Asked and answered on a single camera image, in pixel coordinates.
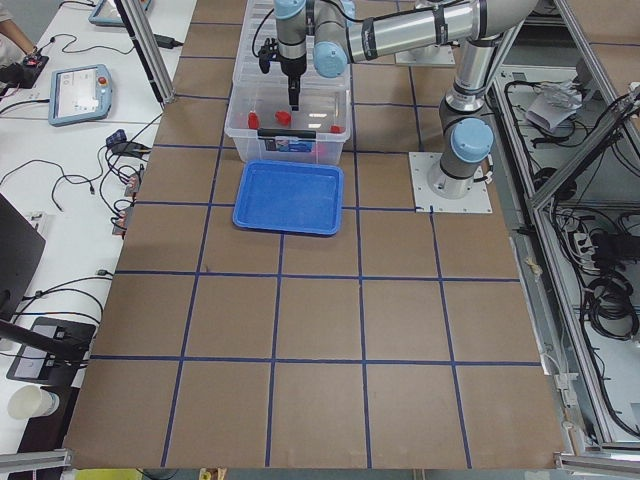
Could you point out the blue plastic tray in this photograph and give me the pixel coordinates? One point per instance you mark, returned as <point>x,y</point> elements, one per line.
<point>291,197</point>

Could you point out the black box latch handle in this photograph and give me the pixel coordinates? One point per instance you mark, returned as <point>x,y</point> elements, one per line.
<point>281,132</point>

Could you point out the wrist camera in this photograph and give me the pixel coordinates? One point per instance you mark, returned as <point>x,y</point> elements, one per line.
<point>267,54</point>

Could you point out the clear plastic box lid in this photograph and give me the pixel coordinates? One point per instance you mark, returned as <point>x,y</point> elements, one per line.
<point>323,25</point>

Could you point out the white paper cup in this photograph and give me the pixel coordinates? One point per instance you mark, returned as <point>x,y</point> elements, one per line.
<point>32,402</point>

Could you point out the clear plastic storage box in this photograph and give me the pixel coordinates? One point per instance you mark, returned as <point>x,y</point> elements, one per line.
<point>263,126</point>

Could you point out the aluminium frame post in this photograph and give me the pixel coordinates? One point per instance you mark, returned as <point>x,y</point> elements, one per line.
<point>140,32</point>

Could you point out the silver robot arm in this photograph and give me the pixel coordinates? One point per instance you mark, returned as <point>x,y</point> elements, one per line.
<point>484,31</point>

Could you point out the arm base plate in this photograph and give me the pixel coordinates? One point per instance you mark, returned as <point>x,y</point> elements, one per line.
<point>435,192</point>

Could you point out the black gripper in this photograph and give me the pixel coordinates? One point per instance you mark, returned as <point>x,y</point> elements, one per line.
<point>292,68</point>

